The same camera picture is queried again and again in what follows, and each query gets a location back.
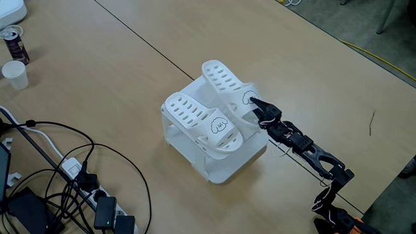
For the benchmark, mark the white slipper with dog print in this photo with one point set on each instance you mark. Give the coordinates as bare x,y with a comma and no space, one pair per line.
224,84
195,120

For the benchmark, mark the white two-tier shoe rack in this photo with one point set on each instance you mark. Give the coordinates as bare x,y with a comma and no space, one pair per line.
214,169

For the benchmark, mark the person's shoe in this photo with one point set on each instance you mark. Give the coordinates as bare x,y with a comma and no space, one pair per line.
409,169

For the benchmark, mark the grey chair leg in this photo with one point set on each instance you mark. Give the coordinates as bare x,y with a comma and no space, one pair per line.
386,16

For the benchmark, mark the black power adapter green light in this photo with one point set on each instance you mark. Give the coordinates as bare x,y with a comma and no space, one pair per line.
104,213

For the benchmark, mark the black plug charger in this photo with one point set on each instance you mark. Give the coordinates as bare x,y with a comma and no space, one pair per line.
86,180

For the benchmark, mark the white power strip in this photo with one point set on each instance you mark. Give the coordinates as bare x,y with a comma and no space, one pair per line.
73,169

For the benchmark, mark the black flat power brick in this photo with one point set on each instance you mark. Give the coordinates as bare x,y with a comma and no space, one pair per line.
29,211

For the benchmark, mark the white paper cup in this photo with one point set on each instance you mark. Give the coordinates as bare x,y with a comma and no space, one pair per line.
14,74

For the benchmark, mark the purple drink can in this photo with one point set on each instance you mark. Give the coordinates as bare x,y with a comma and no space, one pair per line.
17,48

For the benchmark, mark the dark laptop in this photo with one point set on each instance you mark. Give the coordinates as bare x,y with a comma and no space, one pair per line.
3,172

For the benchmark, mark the white box device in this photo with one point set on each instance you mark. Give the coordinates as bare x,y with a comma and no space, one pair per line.
11,11

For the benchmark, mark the white printed bracket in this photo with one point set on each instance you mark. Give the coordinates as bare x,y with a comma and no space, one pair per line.
7,143
13,179

